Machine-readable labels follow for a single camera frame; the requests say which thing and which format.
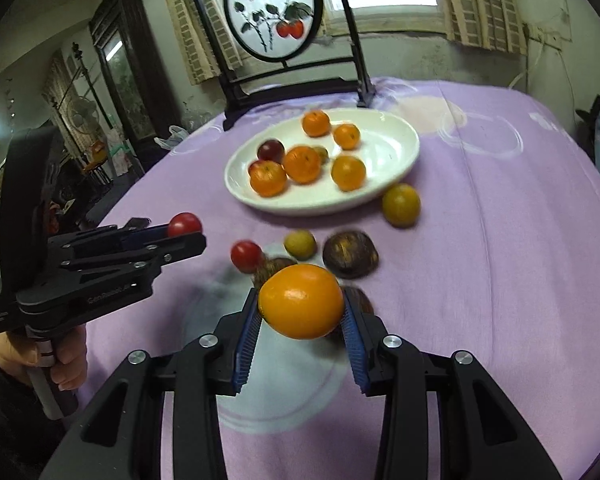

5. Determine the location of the white plastic bag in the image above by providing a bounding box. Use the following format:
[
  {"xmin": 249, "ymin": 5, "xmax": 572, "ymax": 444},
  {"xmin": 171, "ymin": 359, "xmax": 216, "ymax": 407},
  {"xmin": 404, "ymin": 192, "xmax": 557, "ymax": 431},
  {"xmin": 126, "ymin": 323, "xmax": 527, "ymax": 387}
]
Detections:
[{"xmin": 154, "ymin": 125, "xmax": 190, "ymax": 150}]

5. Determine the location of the person's left hand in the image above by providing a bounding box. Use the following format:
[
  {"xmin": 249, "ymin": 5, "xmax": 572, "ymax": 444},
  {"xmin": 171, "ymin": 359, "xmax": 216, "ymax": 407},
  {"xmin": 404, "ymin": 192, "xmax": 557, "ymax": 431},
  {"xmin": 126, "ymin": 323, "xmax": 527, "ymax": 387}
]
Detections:
[{"xmin": 0, "ymin": 326, "xmax": 89, "ymax": 393}]

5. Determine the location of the electric fan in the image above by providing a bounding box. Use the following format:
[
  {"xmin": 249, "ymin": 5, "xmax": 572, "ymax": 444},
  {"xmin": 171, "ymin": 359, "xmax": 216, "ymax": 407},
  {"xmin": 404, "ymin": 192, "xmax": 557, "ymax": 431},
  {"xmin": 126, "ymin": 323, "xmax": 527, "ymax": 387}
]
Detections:
[{"xmin": 65, "ymin": 95, "xmax": 101, "ymax": 136}]

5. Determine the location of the white oval plate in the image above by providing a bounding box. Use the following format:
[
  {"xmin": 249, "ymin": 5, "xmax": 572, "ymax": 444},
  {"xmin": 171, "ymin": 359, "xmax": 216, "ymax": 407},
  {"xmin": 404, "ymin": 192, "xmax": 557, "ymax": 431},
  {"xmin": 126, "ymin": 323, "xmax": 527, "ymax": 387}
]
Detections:
[{"xmin": 223, "ymin": 107, "xmax": 421, "ymax": 216}]

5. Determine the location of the black framed painted table screen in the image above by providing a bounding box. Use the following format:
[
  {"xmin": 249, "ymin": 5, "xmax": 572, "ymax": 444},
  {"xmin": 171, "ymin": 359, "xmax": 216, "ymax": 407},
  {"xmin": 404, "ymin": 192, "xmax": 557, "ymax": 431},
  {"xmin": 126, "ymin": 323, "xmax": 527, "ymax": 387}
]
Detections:
[{"xmin": 187, "ymin": 0, "xmax": 378, "ymax": 131}]

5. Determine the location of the white wall cable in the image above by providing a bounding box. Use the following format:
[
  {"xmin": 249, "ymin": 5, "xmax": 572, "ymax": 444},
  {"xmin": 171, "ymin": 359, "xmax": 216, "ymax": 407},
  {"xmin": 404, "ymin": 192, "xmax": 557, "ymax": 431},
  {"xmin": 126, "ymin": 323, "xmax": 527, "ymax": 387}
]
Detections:
[{"xmin": 509, "ymin": 35, "xmax": 547, "ymax": 92}]

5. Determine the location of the smooth orange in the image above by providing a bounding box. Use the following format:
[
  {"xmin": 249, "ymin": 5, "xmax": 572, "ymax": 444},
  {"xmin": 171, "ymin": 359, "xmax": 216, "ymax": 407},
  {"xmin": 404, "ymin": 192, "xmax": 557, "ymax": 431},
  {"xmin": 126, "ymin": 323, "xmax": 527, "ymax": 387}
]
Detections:
[
  {"xmin": 331, "ymin": 155, "xmax": 367, "ymax": 192},
  {"xmin": 258, "ymin": 263, "xmax": 345, "ymax": 341}
]

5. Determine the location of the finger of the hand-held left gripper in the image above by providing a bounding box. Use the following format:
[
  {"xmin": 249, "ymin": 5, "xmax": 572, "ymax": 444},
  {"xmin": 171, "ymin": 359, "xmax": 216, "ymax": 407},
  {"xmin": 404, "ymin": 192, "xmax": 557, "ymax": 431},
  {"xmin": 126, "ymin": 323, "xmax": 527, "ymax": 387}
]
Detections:
[
  {"xmin": 61, "ymin": 232, "xmax": 207, "ymax": 287},
  {"xmin": 47, "ymin": 219, "xmax": 172, "ymax": 257}
]

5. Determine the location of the small yellow-orange citrus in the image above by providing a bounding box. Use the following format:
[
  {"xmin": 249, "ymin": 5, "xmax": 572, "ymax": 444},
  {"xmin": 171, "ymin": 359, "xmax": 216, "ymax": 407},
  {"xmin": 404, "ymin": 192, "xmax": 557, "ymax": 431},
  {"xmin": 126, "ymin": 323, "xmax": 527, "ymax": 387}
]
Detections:
[{"xmin": 333, "ymin": 123, "xmax": 361, "ymax": 151}]

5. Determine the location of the person's left forearm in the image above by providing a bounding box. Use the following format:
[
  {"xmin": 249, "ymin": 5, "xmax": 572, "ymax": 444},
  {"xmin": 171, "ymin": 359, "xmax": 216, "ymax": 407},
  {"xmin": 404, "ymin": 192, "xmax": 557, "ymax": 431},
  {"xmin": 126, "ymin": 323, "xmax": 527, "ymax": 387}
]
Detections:
[{"xmin": 0, "ymin": 355, "xmax": 71, "ymax": 480}]

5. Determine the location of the beige checked curtain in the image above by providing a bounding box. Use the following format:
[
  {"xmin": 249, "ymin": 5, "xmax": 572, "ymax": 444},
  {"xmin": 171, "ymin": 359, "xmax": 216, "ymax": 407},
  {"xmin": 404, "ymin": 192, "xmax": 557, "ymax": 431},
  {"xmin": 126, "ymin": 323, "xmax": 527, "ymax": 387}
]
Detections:
[
  {"xmin": 160, "ymin": 0, "xmax": 241, "ymax": 86},
  {"xmin": 435, "ymin": 0, "xmax": 528, "ymax": 53}
]

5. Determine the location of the dark red plum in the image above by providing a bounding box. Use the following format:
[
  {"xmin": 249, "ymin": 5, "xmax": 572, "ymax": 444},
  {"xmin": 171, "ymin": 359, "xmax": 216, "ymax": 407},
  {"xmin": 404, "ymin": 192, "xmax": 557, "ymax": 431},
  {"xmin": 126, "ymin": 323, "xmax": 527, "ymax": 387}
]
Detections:
[{"xmin": 257, "ymin": 139, "xmax": 286, "ymax": 164}]

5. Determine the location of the purple tablecloth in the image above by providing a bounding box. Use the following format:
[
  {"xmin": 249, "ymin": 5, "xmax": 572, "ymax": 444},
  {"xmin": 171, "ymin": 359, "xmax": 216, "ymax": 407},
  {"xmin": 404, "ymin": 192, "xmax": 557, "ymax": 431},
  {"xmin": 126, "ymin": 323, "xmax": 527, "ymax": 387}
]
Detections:
[{"xmin": 77, "ymin": 77, "xmax": 600, "ymax": 480}]

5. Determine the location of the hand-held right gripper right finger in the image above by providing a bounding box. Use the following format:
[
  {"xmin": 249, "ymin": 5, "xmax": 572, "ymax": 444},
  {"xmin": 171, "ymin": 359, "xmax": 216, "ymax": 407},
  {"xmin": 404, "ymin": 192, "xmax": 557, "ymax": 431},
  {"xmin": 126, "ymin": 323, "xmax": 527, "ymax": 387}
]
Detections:
[{"xmin": 342, "ymin": 290, "xmax": 563, "ymax": 480}]

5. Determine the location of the large bumpy orange mandarin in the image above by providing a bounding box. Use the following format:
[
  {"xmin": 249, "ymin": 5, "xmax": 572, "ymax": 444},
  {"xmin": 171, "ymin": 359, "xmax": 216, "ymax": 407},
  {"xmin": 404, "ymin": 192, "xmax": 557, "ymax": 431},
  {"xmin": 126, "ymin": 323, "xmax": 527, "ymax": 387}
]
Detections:
[{"xmin": 282, "ymin": 145, "xmax": 323, "ymax": 184}]

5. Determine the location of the dark wooden cabinet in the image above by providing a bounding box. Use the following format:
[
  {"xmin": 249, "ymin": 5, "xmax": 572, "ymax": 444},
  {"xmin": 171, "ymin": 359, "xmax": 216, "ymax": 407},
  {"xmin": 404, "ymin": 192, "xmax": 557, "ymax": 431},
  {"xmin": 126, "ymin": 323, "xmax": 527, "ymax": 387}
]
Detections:
[{"xmin": 89, "ymin": 0, "xmax": 181, "ymax": 141}]

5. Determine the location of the large dark brown fruit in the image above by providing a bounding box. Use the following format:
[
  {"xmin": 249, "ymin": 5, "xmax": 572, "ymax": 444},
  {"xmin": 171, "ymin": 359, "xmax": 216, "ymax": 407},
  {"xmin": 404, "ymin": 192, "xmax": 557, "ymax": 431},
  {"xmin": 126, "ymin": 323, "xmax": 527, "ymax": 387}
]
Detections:
[{"xmin": 322, "ymin": 230, "xmax": 380, "ymax": 280}]

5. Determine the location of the greenish yellow citrus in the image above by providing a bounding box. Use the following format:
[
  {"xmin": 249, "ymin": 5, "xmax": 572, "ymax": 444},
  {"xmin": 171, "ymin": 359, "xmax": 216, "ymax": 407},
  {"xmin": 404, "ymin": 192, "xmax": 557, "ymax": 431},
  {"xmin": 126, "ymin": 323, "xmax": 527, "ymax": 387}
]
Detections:
[{"xmin": 382, "ymin": 183, "xmax": 422, "ymax": 227}]

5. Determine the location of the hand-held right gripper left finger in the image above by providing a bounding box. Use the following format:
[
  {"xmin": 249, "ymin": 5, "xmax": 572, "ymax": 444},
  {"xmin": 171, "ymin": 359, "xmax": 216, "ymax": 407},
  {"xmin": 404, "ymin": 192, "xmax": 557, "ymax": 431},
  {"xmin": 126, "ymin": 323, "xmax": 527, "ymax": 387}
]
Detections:
[{"xmin": 40, "ymin": 287, "xmax": 263, "ymax": 480}]

